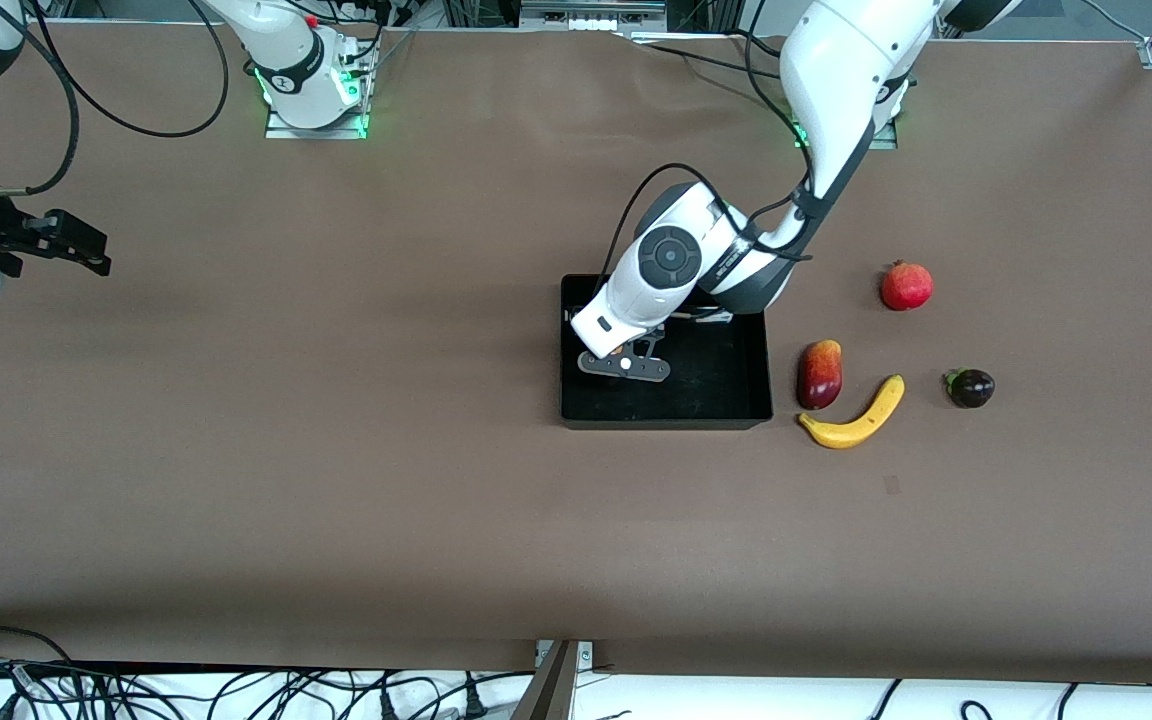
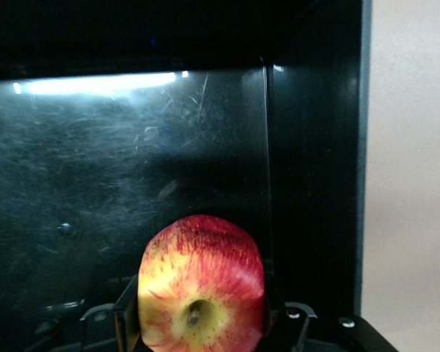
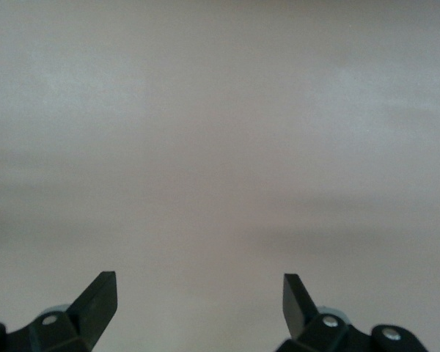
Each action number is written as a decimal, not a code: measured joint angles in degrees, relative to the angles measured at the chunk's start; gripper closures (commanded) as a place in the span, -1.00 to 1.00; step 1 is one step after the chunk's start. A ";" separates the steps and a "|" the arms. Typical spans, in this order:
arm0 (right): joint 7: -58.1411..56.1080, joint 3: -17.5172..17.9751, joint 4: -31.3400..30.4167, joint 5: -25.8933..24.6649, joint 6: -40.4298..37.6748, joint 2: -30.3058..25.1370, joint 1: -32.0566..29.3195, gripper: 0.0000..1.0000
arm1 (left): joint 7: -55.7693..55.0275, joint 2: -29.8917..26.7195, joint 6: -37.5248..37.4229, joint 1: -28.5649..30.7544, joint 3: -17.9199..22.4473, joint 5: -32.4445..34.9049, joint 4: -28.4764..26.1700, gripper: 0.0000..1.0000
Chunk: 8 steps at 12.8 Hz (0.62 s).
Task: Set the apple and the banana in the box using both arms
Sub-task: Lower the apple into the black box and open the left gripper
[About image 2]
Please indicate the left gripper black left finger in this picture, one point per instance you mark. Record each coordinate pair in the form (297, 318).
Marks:
(124, 319)

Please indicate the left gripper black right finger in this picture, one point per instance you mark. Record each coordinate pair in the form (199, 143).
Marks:
(286, 326)

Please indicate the red yellow apple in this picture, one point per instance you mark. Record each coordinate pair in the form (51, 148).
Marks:
(201, 286)

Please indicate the black plastic box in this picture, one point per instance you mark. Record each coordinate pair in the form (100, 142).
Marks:
(95, 165)

